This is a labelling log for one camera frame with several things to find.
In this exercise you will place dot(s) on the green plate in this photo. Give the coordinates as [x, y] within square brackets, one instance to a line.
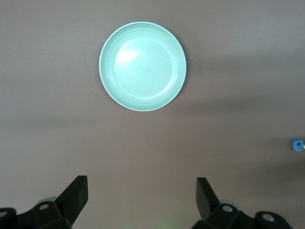
[143, 66]

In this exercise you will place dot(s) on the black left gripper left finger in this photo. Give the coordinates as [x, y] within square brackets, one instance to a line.
[62, 212]

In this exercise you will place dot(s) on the brown table cover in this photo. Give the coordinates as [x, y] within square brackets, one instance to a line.
[47, 71]

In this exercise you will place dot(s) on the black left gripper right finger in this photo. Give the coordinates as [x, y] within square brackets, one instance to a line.
[214, 214]

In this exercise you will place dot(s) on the blue lowercase foam letter a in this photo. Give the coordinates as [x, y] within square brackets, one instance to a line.
[293, 148]

